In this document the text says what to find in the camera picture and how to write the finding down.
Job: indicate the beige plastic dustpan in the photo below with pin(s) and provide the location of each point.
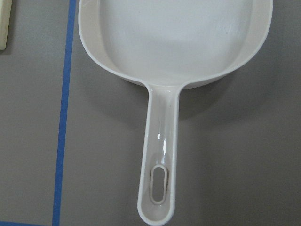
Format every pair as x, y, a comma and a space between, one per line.
167, 46

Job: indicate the wooden cutting board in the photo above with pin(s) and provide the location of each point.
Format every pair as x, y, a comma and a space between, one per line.
5, 9

